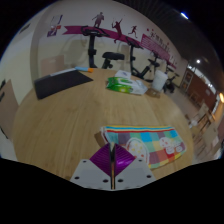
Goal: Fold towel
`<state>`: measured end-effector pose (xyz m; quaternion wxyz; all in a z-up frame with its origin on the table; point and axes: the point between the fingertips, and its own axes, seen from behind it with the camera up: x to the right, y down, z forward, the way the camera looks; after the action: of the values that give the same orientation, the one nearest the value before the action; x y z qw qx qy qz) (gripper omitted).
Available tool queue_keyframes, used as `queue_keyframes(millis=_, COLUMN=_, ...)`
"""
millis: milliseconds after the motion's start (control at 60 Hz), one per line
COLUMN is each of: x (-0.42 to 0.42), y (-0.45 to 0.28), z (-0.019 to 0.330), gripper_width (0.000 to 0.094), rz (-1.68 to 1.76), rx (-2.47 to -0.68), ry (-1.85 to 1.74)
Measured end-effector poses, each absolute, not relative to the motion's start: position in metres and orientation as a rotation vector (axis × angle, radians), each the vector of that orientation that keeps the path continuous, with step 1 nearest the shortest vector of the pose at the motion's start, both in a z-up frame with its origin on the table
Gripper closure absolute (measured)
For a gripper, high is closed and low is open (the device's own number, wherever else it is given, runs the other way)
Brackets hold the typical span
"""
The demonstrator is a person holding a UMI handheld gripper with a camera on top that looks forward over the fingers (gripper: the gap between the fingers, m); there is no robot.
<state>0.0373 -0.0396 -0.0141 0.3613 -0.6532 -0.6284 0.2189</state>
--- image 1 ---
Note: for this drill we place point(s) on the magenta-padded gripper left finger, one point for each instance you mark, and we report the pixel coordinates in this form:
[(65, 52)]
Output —
[(100, 175)]

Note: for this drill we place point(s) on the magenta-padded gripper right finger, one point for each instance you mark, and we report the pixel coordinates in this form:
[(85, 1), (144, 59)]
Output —
[(128, 173)]

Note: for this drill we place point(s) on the colourful checked towel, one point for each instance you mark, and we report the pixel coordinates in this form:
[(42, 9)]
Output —
[(156, 143)]

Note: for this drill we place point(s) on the round brown coaster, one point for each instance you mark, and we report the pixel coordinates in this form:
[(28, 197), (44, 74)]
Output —
[(152, 93)]

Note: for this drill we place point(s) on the green wet wipes pack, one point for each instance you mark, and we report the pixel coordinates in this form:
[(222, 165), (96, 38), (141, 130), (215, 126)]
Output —
[(125, 85)]

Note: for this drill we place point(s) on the group of wooden chairs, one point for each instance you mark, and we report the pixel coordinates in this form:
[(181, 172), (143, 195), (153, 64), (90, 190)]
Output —
[(206, 130)]

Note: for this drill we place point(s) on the small white box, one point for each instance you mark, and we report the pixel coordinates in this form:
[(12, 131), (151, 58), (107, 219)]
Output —
[(123, 74)]

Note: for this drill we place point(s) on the black flat pad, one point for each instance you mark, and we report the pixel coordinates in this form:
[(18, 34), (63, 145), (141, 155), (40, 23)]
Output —
[(60, 83)]

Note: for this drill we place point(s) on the blue and orange marker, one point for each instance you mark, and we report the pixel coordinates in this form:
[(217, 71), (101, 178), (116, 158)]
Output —
[(85, 69)]

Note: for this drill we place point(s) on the reddish brown cabinet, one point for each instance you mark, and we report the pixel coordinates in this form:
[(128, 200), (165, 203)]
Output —
[(200, 88)]

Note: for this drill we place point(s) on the brown wooden chair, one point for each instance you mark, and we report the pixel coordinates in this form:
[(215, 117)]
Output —
[(7, 110), (52, 65)]

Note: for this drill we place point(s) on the magenta sports wall banner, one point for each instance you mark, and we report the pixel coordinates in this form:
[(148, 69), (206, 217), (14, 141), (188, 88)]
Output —
[(150, 43)]

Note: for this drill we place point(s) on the small wall poster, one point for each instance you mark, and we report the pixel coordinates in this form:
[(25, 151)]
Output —
[(54, 26)]

